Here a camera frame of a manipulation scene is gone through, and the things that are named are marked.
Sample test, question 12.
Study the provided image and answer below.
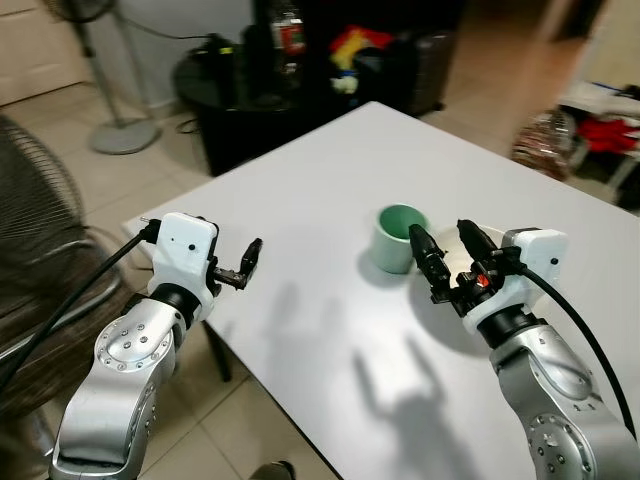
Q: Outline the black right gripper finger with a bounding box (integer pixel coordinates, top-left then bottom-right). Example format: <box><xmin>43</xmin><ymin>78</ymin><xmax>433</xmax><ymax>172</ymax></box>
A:
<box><xmin>410</xmin><ymin>224</ymin><xmax>447</xmax><ymax>299</ymax></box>
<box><xmin>458</xmin><ymin>220</ymin><xmax>498</xmax><ymax>263</ymax></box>

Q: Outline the light green cup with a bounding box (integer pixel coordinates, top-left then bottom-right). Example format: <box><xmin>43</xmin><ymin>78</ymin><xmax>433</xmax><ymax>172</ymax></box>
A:
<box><xmin>373</xmin><ymin>204</ymin><xmax>431</xmax><ymax>276</ymax></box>

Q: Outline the black table leg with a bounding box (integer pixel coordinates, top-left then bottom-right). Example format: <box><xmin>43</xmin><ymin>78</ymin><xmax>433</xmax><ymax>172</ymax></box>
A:
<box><xmin>204</xmin><ymin>320</ymin><xmax>237</xmax><ymax>383</ymax></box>

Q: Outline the patterned brown bag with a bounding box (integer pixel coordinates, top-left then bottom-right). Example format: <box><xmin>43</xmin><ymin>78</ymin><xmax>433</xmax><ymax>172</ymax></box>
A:
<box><xmin>511</xmin><ymin>108</ymin><xmax>578</xmax><ymax>182</ymax></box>

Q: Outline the black round side table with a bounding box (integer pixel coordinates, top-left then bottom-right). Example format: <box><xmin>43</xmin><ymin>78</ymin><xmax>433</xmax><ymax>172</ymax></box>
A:
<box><xmin>174</xmin><ymin>38</ymin><xmax>453</xmax><ymax>177</ymax></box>

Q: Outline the red cloth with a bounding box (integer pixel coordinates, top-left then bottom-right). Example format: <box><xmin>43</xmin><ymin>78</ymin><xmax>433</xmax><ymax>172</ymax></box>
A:
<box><xmin>575</xmin><ymin>115</ymin><xmax>640</xmax><ymax>157</ymax></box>

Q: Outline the black suitcase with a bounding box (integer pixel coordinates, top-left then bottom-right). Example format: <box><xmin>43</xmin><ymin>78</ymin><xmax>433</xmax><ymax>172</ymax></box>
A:
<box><xmin>408</xmin><ymin>30</ymin><xmax>458</xmax><ymax>117</ymax></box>

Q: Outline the white rack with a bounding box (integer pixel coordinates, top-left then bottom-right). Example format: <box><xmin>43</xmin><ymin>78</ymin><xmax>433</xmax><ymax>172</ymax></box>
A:
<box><xmin>558</xmin><ymin>84</ymin><xmax>640</xmax><ymax>207</ymax></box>

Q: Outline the black fan grille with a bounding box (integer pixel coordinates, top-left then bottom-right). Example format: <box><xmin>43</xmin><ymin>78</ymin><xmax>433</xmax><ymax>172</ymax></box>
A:
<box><xmin>0</xmin><ymin>114</ymin><xmax>133</xmax><ymax>421</ymax></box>

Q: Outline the clear bottle red label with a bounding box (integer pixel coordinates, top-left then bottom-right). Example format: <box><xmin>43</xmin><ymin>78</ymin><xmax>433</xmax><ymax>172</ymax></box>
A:
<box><xmin>268</xmin><ymin>0</ymin><xmax>307</xmax><ymax>81</ymax></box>

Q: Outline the red yellow toy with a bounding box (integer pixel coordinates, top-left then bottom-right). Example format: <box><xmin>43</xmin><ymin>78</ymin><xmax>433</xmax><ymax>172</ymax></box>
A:
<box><xmin>328</xmin><ymin>24</ymin><xmax>397</xmax><ymax>97</ymax></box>

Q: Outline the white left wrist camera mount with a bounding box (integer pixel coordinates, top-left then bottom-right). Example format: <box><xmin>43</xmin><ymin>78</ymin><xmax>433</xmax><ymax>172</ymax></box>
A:
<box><xmin>150</xmin><ymin>212</ymin><xmax>221</xmax><ymax>303</ymax></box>

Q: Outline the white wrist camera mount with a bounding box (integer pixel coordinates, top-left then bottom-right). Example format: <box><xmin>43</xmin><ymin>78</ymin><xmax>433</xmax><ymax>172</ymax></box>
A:
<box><xmin>150</xmin><ymin>212</ymin><xmax>221</xmax><ymax>303</ymax></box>
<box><xmin>464</xmin><ymin>228</ymin><xmax>570</xmax><ymax>323</ymax></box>

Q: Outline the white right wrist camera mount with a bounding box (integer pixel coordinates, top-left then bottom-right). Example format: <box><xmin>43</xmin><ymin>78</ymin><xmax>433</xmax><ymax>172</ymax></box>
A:
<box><xmin>464</xmin><ymin>228</ymin><xmax>570</xmax><ymax>323</ymax></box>

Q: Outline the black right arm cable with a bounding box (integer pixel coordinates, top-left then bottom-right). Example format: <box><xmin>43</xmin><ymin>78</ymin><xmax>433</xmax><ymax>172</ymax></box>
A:
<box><xmin>518</xmin><ymin>264</ymin><xmax>638</xmax><ymax>443</ymax></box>

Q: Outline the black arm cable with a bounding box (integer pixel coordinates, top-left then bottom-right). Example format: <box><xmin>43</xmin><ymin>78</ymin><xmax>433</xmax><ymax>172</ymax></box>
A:
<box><xmin>0</xmin><ymin>220</ymin><xmax>163</xmax><ymax>393</ymax></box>
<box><xmin>518</xmin><ymin>264</ymin><xmax>638</xmax><ymax>443</ymax></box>

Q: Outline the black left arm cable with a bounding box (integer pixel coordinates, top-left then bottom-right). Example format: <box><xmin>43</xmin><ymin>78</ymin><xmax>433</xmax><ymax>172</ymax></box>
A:
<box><xmin>0</xmin><ymin>220</ymin><xmax>163</xmax><ymax>393</ymax></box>

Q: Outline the grey pedestal fan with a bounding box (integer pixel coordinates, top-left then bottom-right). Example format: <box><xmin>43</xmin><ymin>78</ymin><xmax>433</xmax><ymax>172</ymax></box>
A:
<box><xmin>42</xmin><ymin>0</ymin><xmax>163</xmax><ymax>156</ymax></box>

